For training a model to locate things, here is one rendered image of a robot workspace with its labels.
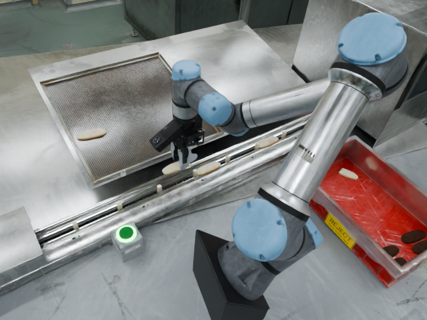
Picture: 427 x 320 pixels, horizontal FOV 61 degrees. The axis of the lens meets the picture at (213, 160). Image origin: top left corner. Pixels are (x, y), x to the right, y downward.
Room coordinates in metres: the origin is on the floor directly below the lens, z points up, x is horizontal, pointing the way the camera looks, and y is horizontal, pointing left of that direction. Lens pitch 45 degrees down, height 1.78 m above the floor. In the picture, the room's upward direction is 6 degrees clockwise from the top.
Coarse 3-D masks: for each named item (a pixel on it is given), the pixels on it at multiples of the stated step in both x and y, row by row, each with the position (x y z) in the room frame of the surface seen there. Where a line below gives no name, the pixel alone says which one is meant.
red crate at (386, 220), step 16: (336, 176) 0.95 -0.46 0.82; (368, 176) 0.97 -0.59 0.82; (336, 192) 0.87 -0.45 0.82; (352, 192) 0.88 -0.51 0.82; (368, 192) 0.88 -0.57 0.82; (384, 192) 0.89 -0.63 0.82; (320, 208) 0.76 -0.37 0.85; (352, 208) 0.80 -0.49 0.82; (368, 208) 0.81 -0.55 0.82; (384, 208) 0.82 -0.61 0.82; (400, 208) 0.83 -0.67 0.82; (368, 224) 0.74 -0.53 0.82; (384, 224) 0.75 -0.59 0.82; (400, 224) 0.76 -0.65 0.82; (416, 224) 0.76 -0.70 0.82; (384, 240) 0.69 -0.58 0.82; (400, 240) 0.69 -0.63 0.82; (368, 256) 0.60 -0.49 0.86; (400, 256) 0.63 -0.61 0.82; (384, 272) 0.55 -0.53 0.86
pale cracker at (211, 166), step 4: (208, 164) 0.90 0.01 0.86; (212, 164) 0.90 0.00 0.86; (216, 164) 0.90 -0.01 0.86; (200, 168) 0.88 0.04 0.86; (204, 168) 0.88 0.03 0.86; (208, 168) 0.88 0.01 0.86; (212, 168) 0.88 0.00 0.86; (216, 168) 0.89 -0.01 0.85; (200, 172) 0.86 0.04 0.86; (204, 172) 0.86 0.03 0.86; (208, 172) 0.87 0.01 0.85
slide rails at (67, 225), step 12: (276, 132) 1.13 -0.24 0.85; (300, 132) 1.15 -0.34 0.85; (252, 144) 1.04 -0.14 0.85; (240, 156) 0.97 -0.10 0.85; (192, 168) 0.88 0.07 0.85; (168, 180) 0.81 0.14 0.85; (192, 180) 0.82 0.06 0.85; (144, 192) 0.75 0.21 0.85; (108, 204) 0.68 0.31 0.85; (132, 204) 0.69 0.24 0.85; (84, 216) 0.63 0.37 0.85; (108, 216) 0.64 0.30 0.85; (60, 228) 0.58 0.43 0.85; (84, 228) 0.59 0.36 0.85
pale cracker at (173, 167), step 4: (172, 164) 0.81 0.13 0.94; (176, 164) 0.81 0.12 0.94; (188, 164) 0.82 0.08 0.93; (164, 168) 0.79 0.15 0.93; (168, 168) 0.79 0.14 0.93; (172, 168) 0.79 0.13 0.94; (176, 168) 0.79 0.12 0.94; (164, 172) 0.77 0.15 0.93; (168, 172) 0.78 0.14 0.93; (172, 172) 0.78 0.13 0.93
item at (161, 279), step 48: (144, 240) 0.59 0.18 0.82; (192, 240) 0.61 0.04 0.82; (336, 240) 0.67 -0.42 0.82; (48, 288) 0.41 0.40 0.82; (96, 288) 0.42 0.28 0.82; (144, 288) 0.44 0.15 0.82; (192, 288) 0.46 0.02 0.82; (288, 288) 0.49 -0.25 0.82; (336, 288) 0.50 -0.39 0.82; (384, 288) 0.52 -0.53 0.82
